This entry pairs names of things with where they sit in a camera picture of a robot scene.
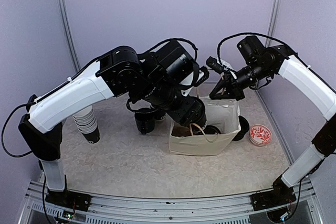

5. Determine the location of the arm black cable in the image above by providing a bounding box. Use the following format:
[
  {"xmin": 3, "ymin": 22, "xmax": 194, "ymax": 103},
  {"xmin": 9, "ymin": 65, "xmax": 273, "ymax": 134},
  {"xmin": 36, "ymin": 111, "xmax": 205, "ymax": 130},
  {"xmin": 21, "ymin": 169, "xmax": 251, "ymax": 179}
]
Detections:
[
  {"xmin": 1, "ymin": 38, "xmax": 199, "ymax": 158},
  {"xmin": 217, "ymin": 33, "xmax": 300, "ymax": 67}
]

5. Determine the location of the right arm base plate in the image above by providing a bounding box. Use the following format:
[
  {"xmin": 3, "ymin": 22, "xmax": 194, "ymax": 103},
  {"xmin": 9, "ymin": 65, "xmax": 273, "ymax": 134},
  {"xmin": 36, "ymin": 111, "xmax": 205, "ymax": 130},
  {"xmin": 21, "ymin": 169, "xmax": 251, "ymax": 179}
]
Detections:
[{"xmin": 250, "ymin": 190, "xmax": 296, "ymax": 211}]

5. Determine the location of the aluminium front frame rail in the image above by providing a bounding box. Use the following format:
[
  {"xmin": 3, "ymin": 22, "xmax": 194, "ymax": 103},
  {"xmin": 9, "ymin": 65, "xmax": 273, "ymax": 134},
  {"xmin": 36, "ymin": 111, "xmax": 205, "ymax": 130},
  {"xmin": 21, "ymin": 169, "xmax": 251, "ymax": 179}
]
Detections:
[{"xmin": 18, "ymin": 180, "xmax": 323, "ymax": 224}]

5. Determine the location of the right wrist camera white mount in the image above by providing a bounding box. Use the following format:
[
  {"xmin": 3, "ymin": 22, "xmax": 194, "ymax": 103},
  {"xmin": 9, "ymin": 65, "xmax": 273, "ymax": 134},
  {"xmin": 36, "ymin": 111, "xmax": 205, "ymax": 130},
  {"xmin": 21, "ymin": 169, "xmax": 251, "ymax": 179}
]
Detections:
[{"xmin": 206, "ymin": 56, "xmax": 231, "ymax": 74}]

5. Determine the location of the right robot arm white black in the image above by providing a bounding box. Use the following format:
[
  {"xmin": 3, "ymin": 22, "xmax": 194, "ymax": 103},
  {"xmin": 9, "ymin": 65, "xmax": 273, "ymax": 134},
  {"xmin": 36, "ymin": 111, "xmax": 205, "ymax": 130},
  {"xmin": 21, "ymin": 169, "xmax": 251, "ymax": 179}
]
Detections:
[{"xmin": 206, "ymin": 32, "xmax": 335, "ymax": 205}]

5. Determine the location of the black plastic cup lid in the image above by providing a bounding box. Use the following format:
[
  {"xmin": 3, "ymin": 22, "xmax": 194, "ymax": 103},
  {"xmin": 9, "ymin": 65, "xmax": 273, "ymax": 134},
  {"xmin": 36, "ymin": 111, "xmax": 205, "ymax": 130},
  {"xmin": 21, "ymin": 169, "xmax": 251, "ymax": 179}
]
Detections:
[{"xmin": 204, "ymin": 125, "xmax": 221, "ymax": 135}]

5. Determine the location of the black cup sleeve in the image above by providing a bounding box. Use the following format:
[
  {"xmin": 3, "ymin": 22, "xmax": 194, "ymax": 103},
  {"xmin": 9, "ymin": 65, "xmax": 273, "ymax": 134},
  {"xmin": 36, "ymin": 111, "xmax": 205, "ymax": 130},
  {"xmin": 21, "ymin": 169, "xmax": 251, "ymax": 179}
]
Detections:
[{"xmin": 134, "ymin": 108, "xmax": 155, "ymax": 135}]

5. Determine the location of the stack of paper cups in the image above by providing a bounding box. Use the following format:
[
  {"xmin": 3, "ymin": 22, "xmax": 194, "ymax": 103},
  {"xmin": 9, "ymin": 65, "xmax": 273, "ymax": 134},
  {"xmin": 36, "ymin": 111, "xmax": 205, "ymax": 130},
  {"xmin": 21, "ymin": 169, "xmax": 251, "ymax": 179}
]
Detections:
[{"xmin": 72, "ymin": 106, "xmax": 100, "ymax": 144}]

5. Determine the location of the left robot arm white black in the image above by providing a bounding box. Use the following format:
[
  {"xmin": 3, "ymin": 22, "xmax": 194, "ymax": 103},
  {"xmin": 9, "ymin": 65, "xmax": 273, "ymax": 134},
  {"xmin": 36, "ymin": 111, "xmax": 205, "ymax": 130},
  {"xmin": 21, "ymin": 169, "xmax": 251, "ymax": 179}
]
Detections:
[{"xmin": 18, "ymin": 38, "xmax": 209, "ymax": 206}]

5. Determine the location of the brown pulp cup carrier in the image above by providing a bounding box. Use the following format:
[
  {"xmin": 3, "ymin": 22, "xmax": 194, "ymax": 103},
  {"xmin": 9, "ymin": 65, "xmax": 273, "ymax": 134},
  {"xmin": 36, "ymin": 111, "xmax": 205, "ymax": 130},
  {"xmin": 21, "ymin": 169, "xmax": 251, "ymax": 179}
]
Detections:
[{"xmin": 171, "ymin": 127, "xmax": 191, "ymax": 137}]

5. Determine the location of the cup holding white straws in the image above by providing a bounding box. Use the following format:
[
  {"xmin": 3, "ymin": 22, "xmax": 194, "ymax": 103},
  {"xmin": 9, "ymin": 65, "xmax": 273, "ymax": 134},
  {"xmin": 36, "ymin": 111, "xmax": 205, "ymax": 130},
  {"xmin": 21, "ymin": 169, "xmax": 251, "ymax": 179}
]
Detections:
[{"xmin": 154, "ymin": 110, "xmax": 166, "ymax": 121}]

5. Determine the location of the stack of black lids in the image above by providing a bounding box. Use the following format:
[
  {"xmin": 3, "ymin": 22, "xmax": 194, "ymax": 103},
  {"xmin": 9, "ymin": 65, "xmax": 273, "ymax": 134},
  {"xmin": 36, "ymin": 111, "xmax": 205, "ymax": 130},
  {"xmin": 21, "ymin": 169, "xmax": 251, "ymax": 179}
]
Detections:
[{"xmin": 232, "ymin": 115, "xmax": 250, "ymax": 142}]

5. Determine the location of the right aluminium corner post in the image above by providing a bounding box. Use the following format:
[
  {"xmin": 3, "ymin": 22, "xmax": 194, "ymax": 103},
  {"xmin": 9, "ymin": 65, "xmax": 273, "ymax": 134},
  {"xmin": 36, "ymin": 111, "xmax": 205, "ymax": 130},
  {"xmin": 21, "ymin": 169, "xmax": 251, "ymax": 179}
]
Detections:
[{"xmin": 267, "ymin": 0, "xmax": 281, "ymax": 37}]

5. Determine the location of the cream paper takeout bag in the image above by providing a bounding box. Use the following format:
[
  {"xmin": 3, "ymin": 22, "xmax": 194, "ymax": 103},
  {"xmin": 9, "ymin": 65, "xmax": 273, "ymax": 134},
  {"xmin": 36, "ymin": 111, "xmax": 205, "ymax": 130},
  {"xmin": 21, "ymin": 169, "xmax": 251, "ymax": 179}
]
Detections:
[{"xmin": 168, "ymin": 81, "xmax": 241, "ymax": 156}]

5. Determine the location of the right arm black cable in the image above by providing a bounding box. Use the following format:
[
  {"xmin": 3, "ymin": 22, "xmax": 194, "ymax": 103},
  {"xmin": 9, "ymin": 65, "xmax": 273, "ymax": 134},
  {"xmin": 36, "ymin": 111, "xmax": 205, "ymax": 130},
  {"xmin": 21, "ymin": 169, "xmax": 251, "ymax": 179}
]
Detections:
[{"xmin": 217, "ymin": 33, "xmax": 300, "ymax": 67}]

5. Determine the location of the red patterned white bowl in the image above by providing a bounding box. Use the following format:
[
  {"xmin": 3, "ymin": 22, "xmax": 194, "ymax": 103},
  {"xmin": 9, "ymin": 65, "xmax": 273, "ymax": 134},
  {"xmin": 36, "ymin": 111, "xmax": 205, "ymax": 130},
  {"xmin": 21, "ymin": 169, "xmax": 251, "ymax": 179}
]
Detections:
[{"xmin": 249, "ymin": 124, "xmax": 272, "ymax": 146}]

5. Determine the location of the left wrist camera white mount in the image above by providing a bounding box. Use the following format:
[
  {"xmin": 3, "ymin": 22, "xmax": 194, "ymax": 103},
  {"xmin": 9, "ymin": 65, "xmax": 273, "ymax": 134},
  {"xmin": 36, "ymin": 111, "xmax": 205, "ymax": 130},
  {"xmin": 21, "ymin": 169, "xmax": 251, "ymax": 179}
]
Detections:
[{"xmin": 180, "ymin": 66, "xmax": 209, "ymax": 97}]

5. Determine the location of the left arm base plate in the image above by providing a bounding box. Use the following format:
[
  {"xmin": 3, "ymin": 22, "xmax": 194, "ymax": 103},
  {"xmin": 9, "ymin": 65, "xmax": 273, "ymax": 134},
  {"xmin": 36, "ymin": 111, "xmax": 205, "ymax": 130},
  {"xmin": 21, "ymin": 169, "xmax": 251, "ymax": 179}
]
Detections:
[{"xmin": 45, "ymin": 190, "xmax": 91, "ymax": 212}]

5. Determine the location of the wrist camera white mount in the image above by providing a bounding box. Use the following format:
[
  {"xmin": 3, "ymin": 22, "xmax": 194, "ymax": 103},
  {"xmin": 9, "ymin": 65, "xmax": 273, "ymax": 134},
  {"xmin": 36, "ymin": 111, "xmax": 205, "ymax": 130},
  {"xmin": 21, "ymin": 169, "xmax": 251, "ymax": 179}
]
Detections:
[
  {"xmin": 180, "ymin": 66, "xmax": 209, "ymax": 97},
  {"xmin": 206, "ymin": 56, "xmax": 231, "ymax": 74}
]

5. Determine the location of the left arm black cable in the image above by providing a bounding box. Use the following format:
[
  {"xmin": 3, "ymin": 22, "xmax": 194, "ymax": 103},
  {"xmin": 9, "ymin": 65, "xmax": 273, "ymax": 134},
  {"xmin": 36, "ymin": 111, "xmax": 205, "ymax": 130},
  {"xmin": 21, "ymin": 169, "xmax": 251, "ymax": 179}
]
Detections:
[{"xmin": 1, "ymin": 38, "xmax": 199, "ymax": 158}]

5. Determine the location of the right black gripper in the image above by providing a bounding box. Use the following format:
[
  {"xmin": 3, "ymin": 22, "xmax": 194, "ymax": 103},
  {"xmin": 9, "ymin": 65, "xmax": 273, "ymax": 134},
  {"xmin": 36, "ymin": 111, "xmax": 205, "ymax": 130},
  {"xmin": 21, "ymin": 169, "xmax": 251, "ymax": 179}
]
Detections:
[{"xmin": 210, "ymin": 59, "xmax": 272, "ymax": 100}]

